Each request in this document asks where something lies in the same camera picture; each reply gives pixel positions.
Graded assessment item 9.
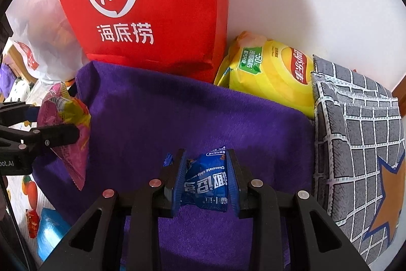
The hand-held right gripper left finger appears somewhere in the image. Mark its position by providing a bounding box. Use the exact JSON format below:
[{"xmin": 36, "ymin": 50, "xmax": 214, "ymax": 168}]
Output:
[{"xmin": 38, "ymin": 149, "xmax": 188, "ymax": 271}]

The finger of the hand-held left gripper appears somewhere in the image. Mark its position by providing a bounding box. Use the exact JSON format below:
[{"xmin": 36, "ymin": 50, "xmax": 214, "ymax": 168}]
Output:
[
  {"xmin": 0, "ymin": 101, "xmax": 39, "ymax": 127},
  {"xmin": 0, "ymin": 124, "xmax": 80, "ymax": 162}
]

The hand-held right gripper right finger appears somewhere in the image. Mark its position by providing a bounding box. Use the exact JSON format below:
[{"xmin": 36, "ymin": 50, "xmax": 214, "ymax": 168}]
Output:
[{"xmin": 227, "ymin": 149, "xmax": 371, "ymax": 271}]

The pink yellow snack packet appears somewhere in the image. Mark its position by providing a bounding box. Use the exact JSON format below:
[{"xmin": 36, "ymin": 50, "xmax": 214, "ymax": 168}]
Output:
[{"xmin": 37, "ymin": 82, "xmax": 92, "ymax": 192}]

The blue snack packet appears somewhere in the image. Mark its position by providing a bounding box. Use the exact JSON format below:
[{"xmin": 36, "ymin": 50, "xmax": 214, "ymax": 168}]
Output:
[{"xmin": 163, "ymin": 149, "xmax": 229, "ymax": 213}]

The fruit print tablecloth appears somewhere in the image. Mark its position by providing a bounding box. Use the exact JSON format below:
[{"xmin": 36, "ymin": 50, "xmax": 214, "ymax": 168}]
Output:
[{"xmin": 0, "ymin": 77, "xmax": 80, "ymax": 259}]

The red snack packet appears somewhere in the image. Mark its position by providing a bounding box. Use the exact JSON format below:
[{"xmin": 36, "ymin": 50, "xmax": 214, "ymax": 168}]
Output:
[{"xmin": 26, "ymin": 208, "xmax": 41, "ymax": 239}]

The purple towel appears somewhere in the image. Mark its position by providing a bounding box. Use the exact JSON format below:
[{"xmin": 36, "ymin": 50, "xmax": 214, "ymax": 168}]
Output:
[{"xmin": 32, "ymin": 61, "xmax": 316, "ymax": 271}]

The blue tissue pack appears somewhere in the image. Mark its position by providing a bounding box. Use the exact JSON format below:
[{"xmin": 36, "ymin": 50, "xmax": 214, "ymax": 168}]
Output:
[{"xmin": 36, "ymin": 208, "xmax": 72, "ymax": 262}]

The white plastic bag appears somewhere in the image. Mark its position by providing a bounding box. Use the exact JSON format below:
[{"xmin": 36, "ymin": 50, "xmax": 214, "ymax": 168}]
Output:
[{"xmin": 6, "ymin": 0, "xmax": 92, "ymax": 84}]

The yellow chips bag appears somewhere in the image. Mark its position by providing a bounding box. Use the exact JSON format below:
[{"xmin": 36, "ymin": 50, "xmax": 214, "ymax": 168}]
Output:
[{"xmin": 214, "ymin": 30, "xmax": 318, "ymax": 119}]

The grey checked storage box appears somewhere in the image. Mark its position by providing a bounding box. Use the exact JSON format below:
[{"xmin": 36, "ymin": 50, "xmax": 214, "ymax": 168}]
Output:
[{"xmin": 311, "ymin": 55, "xmax": 406, "ymax": 251}]

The red bag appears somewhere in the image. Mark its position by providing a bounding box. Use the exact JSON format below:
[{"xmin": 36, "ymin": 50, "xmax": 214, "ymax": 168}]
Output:
[{"xmin": 47, "ymin": 0, "xmax": 231, "ymax": 84}]

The wooden door frame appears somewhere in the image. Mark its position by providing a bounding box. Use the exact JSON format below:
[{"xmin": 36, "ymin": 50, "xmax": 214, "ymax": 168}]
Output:
[{"xmin": 393, "ymin": 73, "xmax": 406, "ymax": 117}]

